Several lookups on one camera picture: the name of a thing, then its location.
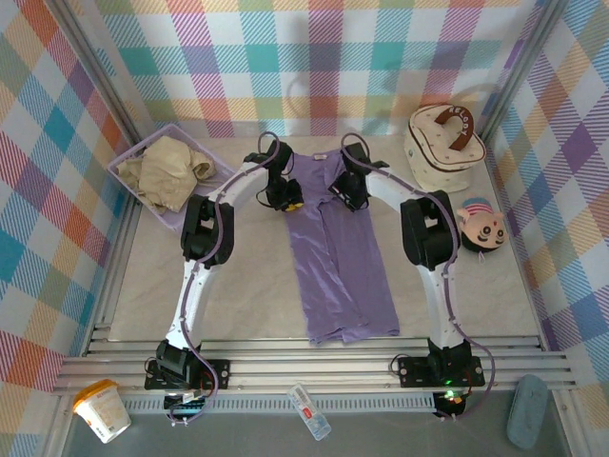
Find purple T-shirt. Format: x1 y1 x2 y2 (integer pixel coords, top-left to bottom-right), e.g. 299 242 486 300
285 150 401 345

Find lavender plastic basket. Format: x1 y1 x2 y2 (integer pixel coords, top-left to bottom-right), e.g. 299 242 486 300
106 124 237 232

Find beige trousers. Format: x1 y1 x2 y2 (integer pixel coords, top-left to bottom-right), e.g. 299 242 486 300
116 136 215 214

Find clear plastic labelled packet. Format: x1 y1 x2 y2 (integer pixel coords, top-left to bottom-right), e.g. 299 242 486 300
286 383 333 442

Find white orange yogurt cup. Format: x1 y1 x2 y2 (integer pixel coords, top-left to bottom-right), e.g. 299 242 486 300
71 379 132 445

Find blue-grey pouch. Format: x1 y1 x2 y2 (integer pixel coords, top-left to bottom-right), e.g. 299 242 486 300
505 373 549 450

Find cream bag with brown handle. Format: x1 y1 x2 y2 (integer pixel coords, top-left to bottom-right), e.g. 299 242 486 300
403 103 486 194

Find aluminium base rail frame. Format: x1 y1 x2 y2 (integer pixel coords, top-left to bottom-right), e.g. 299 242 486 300
51 323 580 396

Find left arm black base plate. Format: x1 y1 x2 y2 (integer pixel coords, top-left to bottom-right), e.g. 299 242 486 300
144 359 231 391

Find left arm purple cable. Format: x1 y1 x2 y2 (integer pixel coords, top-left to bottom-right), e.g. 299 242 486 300
166 131 286 427

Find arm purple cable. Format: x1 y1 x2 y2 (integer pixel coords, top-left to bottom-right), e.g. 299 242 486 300
166 131 286 427
341 132 501 423

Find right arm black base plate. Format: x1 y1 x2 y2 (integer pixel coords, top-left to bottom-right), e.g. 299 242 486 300
397 355 485 387

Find slotted grey cable duct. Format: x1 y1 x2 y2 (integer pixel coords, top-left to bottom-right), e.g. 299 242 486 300
121 397 439 413

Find aluminium frame post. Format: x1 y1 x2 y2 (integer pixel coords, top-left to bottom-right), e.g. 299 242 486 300
45 0 161 153
479 0 572 144

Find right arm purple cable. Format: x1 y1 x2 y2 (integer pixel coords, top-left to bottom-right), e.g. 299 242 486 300
341 132 501 423

